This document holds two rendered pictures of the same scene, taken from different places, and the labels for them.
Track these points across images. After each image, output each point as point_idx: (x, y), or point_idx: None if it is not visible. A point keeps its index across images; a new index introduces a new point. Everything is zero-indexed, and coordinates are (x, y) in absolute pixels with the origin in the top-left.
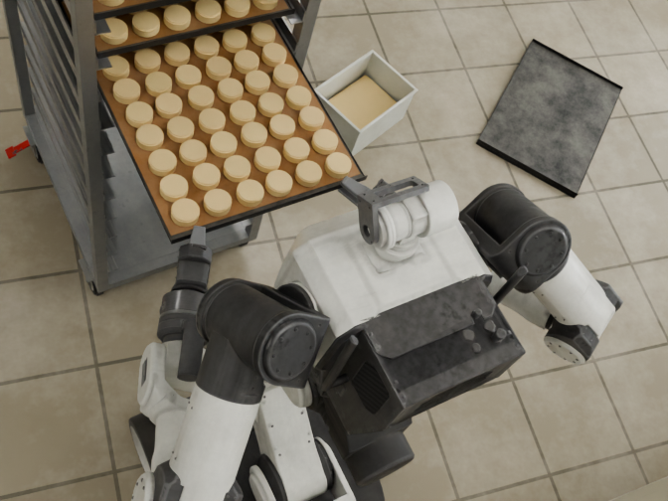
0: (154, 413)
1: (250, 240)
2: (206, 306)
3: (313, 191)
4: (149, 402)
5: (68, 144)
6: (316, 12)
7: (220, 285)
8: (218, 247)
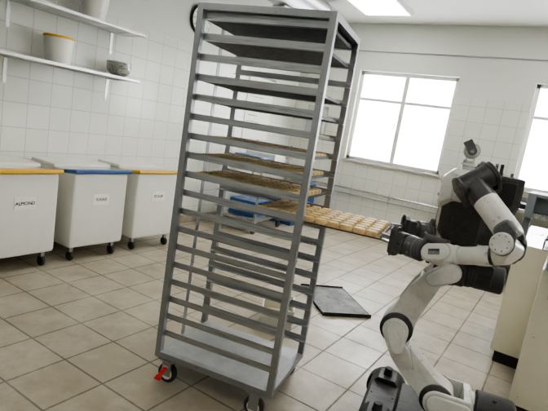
0: (455, 252)
1: (302, 357)
2: (460, 180)
3: (386, 228)
4: (450, 249)
5: (230, 315)
6: (333, 191)
7: (455, 177)
8: (296, 361)
